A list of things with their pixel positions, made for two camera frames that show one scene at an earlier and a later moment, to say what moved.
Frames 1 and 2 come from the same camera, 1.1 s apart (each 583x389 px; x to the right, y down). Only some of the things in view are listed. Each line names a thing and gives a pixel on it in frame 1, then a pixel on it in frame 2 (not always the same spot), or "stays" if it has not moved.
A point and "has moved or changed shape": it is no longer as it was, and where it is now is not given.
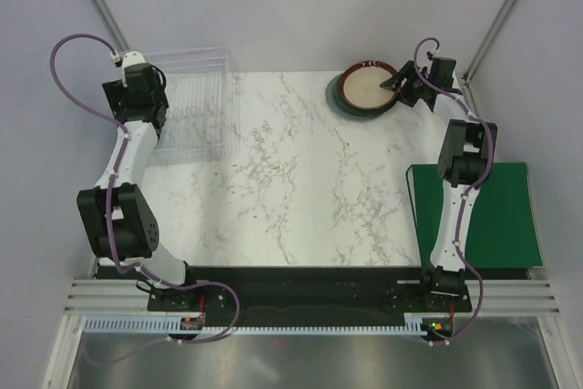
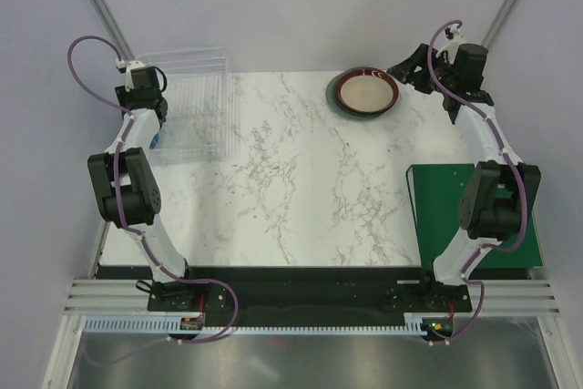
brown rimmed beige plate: (358, 86) has moved or changed shape
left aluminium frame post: (97, 1) stays
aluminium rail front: (89, 296) stays
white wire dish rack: (202, 119) stays
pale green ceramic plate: (340, 109) stays
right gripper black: (407, 84) → (425, 73)
